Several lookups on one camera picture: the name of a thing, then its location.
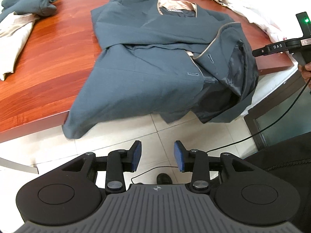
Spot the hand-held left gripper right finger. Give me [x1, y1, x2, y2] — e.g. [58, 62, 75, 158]
[173, 140, 252, 193]

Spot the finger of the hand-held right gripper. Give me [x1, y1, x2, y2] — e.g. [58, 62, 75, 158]
[252, 44, 271, 58]

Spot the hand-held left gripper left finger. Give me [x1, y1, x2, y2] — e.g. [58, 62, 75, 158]
[61, 140, 142, 192]

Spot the grey suit jacket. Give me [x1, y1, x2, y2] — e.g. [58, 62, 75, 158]
[62, 0, 259, 140]

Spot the person's right hand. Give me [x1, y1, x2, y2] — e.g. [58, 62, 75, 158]
[298, 62, 311, 88]

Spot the black shoe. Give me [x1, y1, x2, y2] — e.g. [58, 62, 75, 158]
[157, 173, 173, 185]

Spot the white plastic bag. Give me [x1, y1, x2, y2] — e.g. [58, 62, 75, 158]
[219, 0, 302, 44]

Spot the grey framed glass panel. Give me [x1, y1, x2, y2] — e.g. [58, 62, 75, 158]
[244, 113, 311, 149]

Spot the person's black clothing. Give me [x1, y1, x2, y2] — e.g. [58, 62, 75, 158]
[243, 131, 311, 233]

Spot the grey metal table leg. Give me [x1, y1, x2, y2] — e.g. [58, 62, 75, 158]
[0, 156, 39, 174]

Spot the grey garment with beige lining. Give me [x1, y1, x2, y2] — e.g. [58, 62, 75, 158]
[0, 13, 37, 81]

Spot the black cable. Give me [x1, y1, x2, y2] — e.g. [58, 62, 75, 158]
[131, 76, 311, 185]

